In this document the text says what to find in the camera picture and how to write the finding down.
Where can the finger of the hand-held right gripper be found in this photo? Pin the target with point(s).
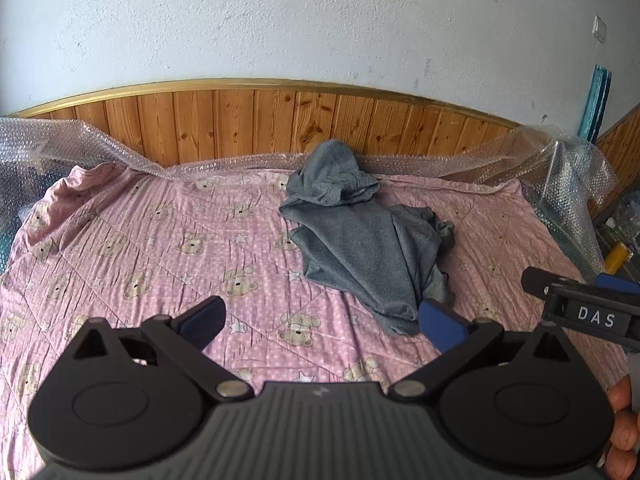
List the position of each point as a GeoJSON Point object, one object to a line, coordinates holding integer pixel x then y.
{"type": "Point", "coordinates": [535, 282]}

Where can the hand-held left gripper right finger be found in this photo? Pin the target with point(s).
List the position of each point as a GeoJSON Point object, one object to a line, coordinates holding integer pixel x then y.
{"type": "Point", "coordinates": [440, 327]}

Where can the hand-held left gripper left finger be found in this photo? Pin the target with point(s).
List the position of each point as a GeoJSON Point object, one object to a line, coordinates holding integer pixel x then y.
{"type": "Point", "coordinates": [202, 321]}

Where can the grey pants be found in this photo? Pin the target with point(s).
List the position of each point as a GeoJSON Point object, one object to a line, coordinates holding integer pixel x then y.
{"type": "Point", "coordinates": [360, 240]}

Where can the person's right hand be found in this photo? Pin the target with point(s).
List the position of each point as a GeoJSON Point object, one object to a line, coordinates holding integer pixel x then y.
{"type": "Point", "coordinates": [625, 425]}

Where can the yellow bottle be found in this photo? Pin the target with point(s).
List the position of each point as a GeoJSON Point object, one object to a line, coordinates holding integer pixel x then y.
{"type": "Point", "coordinates": [616, 257]}

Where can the pink bear printed blanket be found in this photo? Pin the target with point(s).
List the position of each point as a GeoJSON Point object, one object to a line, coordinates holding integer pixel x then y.
{"type": "Point", "coordinates": [150, 240]}

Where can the wooden side panel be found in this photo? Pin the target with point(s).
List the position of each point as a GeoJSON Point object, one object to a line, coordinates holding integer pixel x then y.
{"type": "Point", "coordinates": [625, 145]}

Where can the wooden headboard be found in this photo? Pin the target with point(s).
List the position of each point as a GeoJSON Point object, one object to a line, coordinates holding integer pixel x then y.
{"type": "Point", "coordinates": [225, 115]}

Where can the clear bubble wrap sheet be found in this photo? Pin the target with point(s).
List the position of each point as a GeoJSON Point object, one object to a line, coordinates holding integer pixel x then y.
{"type": "Point", "coordinates": [75, 140]}

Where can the white wall switch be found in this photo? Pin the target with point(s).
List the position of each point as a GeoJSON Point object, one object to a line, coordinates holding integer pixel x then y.
{"type": "Point", "coordinates": [599, 29]}

